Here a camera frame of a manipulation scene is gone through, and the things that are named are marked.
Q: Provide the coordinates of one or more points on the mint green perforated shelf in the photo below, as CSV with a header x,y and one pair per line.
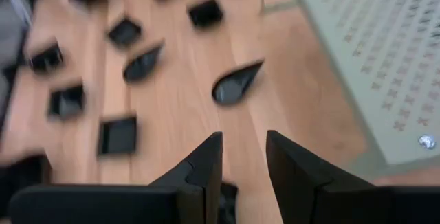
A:
x,y
378,45

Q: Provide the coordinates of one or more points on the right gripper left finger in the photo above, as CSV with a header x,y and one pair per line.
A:
x,y
137,203

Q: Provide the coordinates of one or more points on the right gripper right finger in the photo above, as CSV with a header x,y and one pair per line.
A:
x,y
326,200

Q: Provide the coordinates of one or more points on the black square mini plate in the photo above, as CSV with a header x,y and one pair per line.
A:
x,y
124,32
205,13
118,136

